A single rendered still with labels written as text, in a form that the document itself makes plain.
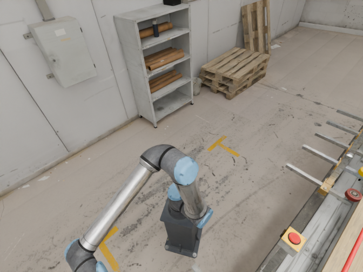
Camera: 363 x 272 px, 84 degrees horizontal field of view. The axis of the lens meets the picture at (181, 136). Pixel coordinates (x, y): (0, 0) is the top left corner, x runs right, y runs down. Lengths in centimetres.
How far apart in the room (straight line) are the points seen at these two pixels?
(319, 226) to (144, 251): 149
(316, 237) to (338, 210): 31
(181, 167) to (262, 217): 167
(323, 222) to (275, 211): 73
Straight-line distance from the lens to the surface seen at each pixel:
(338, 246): 146
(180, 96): 369
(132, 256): 226
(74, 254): 107
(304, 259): 167
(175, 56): 309
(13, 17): 261
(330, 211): 191
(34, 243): 275
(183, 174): 84
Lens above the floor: 209
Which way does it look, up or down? 43 degrees down
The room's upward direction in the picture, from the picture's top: 5 degrees counter-clockwise
